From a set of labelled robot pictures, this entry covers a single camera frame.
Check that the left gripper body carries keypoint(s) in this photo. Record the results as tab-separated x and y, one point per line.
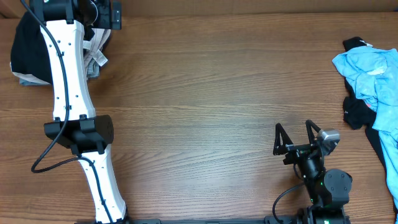
115	15

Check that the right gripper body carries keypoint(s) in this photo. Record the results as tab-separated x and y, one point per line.
298	151

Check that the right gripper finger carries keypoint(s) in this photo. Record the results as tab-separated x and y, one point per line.
282	143
311	127

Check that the black t-shirt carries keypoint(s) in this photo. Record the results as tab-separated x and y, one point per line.
29	56

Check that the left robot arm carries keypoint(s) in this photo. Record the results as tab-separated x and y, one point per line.
75	124

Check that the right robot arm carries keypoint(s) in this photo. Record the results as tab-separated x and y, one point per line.
328	189

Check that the folded beige trousers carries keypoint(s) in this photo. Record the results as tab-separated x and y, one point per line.
93	46

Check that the black garment under blue shirt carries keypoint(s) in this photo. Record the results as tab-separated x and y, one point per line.
358	114

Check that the light blue shirt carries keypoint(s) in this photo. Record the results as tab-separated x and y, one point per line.
373	75

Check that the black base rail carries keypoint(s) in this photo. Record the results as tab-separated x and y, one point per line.
211	221

